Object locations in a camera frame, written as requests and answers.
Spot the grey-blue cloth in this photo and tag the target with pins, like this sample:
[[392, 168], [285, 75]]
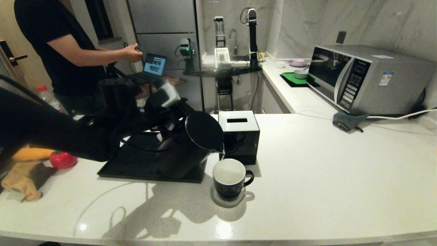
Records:
[[344, 120]]

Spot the black cup white inside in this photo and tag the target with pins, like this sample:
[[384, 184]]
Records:
[[228, 186]]

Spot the tan cloth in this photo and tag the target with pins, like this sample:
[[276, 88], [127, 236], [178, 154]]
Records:
[[24, 181]]

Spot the black tissue box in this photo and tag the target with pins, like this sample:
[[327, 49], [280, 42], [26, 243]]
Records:
[[242, 143]]

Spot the person's bare hand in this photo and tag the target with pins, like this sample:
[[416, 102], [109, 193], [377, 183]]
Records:
[[132, 53]]

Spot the silver microwave oven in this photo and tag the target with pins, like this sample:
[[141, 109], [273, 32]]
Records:
[[392, 84]]

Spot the white saucer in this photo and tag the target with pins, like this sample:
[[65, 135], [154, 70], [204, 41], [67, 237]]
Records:
[[236, 202]]

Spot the small grey bowl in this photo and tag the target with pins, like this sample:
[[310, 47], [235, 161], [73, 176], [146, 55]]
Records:
[[300, 74]]

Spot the dark window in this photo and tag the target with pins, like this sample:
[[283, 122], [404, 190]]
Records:
[[99, 19]]

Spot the open laptop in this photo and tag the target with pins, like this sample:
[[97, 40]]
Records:
[[155, 65]]

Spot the green cutting mat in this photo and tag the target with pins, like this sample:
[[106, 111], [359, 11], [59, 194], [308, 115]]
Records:
[[290, 84]]

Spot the upright black gripper stand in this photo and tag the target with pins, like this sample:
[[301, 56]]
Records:
[[219, 23]]

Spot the black serving tray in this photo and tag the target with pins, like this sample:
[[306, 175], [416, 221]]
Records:
[[129, 171]]

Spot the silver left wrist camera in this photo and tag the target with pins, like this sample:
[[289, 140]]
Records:
[[164, 95]]

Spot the black wall outlet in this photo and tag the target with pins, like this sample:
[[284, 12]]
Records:
[[340, 37]]

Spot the beige wooden door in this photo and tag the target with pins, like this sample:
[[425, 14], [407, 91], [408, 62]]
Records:
[[6, 20]]

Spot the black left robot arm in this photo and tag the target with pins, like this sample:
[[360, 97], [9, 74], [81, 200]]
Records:
[[51, 126]]

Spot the yellow toy corn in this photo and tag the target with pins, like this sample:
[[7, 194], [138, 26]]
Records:
[[32, 154]]

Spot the black electric kettle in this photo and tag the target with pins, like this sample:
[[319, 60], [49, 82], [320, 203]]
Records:
[[191, 153]]

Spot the person in black t-shirt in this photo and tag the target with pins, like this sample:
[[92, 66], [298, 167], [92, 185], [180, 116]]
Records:
[[47, 27]]

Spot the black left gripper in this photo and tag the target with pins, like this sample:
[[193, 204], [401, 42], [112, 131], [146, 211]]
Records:
[[160, 116]]

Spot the plastic bottle red cap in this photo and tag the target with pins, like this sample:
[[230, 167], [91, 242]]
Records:
[[49, 99]]

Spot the green cutting board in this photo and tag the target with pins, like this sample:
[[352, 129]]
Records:
[[289, 78]]

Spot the small white bowl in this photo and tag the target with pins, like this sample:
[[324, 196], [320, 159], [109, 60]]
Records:
[[279, 64]]

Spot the wooden desk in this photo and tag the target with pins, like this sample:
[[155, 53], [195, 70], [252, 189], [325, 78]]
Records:
[[175, 82]]

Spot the purple plate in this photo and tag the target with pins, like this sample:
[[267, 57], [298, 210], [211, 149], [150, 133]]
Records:
[[297, 63]]

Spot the red toy tomato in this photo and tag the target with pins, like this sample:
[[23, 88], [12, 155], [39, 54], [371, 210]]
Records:
[[63, 160]]

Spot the grey refrigerator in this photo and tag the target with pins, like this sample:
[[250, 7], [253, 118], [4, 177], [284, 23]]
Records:
[[164, 20]]

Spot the white dish rack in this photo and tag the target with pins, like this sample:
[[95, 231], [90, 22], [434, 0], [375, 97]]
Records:
[[222, 55]]

